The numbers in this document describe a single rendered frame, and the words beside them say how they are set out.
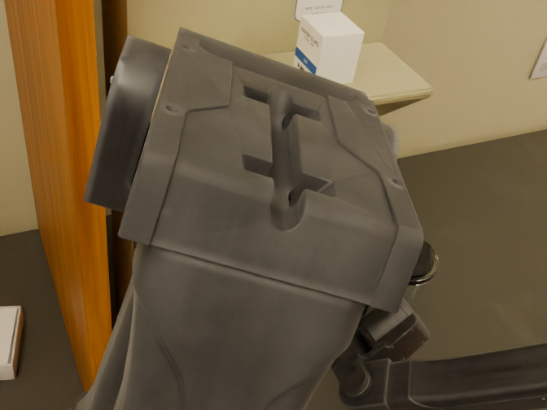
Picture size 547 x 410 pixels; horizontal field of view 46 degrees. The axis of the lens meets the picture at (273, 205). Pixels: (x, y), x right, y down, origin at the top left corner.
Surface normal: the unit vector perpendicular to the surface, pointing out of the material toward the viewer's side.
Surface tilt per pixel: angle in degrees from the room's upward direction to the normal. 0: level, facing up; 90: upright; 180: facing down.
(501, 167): 0
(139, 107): 69
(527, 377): 44
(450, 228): 0
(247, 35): 90
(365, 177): 16
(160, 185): 61
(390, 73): 0
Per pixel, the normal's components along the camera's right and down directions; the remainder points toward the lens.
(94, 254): 0.42, 0.63
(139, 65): 0.29, -0.27
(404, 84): 0.13, -0.75
